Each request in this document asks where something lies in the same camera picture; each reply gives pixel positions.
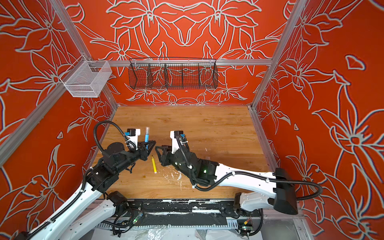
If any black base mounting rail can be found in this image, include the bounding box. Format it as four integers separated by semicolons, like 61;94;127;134
100;198;262;228

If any black wire mesh basket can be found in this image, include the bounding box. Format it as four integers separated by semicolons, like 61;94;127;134
128;58;219;90

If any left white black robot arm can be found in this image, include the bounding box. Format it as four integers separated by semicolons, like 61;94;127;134
16;140;156;240

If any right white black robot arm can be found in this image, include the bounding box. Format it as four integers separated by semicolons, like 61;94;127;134
155;146;323;215

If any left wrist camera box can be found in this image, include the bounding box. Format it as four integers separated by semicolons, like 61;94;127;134
124;129;141;152

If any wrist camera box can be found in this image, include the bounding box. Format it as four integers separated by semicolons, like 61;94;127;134
170;131;184;154
124;129;141;152

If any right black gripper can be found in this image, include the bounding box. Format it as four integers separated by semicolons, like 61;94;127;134
153;143;196;179

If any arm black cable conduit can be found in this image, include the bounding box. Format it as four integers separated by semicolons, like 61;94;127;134
176;134;323;201
26;120;136;240

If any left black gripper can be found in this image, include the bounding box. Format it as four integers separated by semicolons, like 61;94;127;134
115;138;156;174

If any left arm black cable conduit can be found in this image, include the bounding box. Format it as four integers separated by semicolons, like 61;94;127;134
26;120;136;240

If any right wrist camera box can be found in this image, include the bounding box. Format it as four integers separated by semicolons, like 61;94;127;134
170;131;184;154

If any yellow marker pen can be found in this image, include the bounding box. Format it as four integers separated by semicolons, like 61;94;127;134
151;156;158;174

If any clear plastic bin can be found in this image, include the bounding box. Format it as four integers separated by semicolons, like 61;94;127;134
59;56;112;98

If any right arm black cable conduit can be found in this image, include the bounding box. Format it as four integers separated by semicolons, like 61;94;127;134
176;134;323;201

